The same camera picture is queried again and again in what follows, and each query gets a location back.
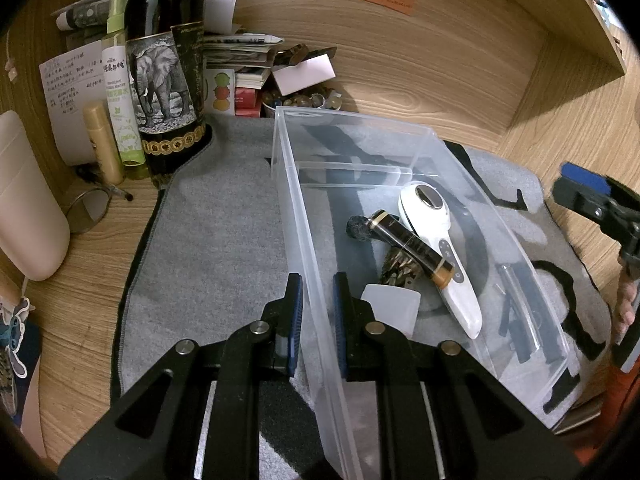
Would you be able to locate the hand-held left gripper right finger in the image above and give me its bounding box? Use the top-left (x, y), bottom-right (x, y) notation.
top-left (332, 272), bottom-right (581, 480)

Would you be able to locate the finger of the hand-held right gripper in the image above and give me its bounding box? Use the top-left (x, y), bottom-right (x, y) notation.
top-left (550, 180), bottom-right (640, 248)
top-left (559, 161), bottom-right (640, 206)

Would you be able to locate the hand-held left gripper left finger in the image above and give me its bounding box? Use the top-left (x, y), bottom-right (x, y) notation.
top-left (57, 272), bottom-right (306, 480)

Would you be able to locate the white charger plug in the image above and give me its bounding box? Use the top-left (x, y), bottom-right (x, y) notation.
top-left (360, 284), bottom-right (421, 338)

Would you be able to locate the dark patterned hair clip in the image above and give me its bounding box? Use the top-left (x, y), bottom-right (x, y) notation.
top-left (381, 245), bottom-right (421, 288)

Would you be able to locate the small black knob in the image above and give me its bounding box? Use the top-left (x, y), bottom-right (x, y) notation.
top-left (345, 215), bottom-right (373, 242)

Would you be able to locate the silver metal cylinder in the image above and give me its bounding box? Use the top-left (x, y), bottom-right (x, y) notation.
top-left (497, 264), bottom-right (521, 296)

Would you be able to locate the black and gold tube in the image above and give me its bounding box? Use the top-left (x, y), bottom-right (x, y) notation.
top-left (367, 208), bottom-right (453, 288)

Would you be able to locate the white handheld massager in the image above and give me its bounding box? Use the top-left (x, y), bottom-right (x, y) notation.
top-left (397, 182), bottom-right (483, 339)

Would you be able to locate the clear plastic storage box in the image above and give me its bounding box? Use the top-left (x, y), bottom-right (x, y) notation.
top-left (270, 105), bottom-right (573, 480)

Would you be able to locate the person's right hand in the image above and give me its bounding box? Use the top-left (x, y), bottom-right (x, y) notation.
top-left (612, 257), bottom-right (640, 346)

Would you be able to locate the grey mat with black letters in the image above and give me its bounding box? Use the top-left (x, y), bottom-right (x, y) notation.
top-left (109, 112), bottom-right (613, 416)

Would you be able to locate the wooden shelf board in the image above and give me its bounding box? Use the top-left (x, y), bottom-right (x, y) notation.
top-left (550, 0), bottom-right (631, 77)

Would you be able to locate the bowl of beads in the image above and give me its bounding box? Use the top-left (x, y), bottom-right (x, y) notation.
top-left (260, 87), bottom-right (346, 118)

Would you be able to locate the red box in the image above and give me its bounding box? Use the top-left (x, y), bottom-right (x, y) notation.
top-left (234, 87), bottom-right (263, 118)

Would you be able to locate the black pen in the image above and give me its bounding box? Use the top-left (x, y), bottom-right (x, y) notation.
top-left (75, 166), bottom-right (133, 202)

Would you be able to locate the small round mirror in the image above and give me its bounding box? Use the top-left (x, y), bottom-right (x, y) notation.
top-left (67, 187), bottom-right (112, 234)

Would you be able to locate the fruit sticker sheet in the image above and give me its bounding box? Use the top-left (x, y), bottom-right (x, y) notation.
top-left (204, 66), bottom-right (236, 113)

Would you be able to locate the white card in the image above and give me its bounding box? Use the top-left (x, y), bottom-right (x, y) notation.
top-left (272, 55), bottom-right (336, 96)

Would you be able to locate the blue cartoon charm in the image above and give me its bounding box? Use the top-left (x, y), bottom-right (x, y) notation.
top-left (0, 297), bottom-right (31, 378)

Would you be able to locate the stack of papers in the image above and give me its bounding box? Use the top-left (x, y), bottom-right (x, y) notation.
top-left (202, 0), bottom-right (286, 116)

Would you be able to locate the green spray bottle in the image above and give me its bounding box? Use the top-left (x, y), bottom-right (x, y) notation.
top-left (101, 0), bottom-right (151, 181)

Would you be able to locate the beige plastic bottle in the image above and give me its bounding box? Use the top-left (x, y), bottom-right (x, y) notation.
top-left (0, 110), bottom-right (71, 282)

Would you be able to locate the white handwritten note paper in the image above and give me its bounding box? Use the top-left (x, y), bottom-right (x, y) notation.
top-left (39, 42), bottom-right (108, 167)

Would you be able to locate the dark wine bottle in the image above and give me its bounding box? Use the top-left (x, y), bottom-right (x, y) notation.
top-left (124, 0), bottom-right (208, 191)

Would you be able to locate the rolled patterned paper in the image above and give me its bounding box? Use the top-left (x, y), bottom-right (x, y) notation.
top-left (55, 0), bottom-right (131, 31)

